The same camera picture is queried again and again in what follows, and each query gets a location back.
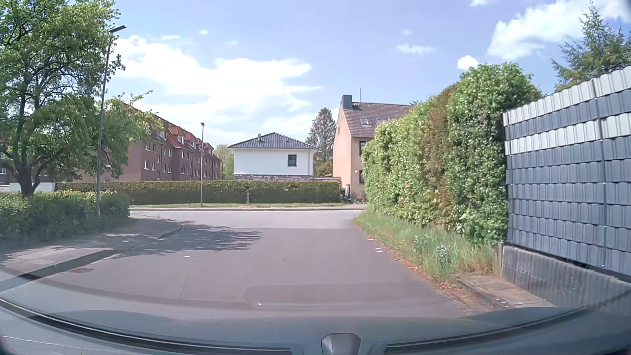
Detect long red brick building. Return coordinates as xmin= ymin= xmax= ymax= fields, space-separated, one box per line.
xmin=0 ymin=103 xmax=222 ymax=186

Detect grey slatted privacy fence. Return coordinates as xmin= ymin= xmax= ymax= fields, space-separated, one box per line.
xmin=501 ymin=65 xmax=631 ymax=310

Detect grey asphalt road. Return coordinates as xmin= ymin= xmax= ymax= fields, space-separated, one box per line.
xmin=0 ymin=209 xmax=489 ymax=321

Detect grey paved pavement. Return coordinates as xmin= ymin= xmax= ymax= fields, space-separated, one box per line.
xmin=0 ymin=217 xmax=183 ymax=293

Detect tall green hedge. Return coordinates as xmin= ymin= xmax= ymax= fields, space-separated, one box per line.
xmin=362 ymin=62 xmax=543 ymax=246

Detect low green bushes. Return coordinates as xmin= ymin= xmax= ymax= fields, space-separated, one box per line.
xmin=0 ymin=190 xmax=131 ymax=243

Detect large leafy green tree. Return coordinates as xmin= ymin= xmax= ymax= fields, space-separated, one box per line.
xmin=0 ymin=0 xmax=163 ymax=198

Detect beige house with brown roof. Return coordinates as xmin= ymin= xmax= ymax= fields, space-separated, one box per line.
xmin=332 ymin=95 xmax=414 ymax=200

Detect car's own bonnet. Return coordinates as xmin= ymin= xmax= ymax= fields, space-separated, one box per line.
xmin=0 ymin=290 xmax=631 ymax=355

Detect dark conifer tree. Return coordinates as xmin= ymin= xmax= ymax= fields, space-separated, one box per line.
xmin=306 ymin=107 xmax=337 ymax=177

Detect white house with dark roof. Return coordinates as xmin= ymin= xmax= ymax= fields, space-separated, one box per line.
xmin=228 ymin=132 xmax=319 ymax=181

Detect long trimmed green hedge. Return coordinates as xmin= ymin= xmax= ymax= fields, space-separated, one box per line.
xmin=55 ymin=180 xmax=342 ymax=206

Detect low white wall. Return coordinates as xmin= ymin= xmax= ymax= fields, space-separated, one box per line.
xmin=0 ymin=182 xmax=56 ymax=194

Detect paved driveway strip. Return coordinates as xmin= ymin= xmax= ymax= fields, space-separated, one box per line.
xmin=456 ymin=273 xmax=555 ymax=310

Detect tall grey lamp post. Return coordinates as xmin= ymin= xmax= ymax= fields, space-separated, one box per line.
xmin=95 ymin=25 xmax=127 ymax=218

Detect conifer tree behind fence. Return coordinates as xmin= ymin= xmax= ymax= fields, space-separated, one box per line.
xmin=551 ymin=2 xmax=631 ymax=92

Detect grass verge with weeds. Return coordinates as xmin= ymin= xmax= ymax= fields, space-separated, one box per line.
xmin=354 ymin=210 xmax=500 ymax=284

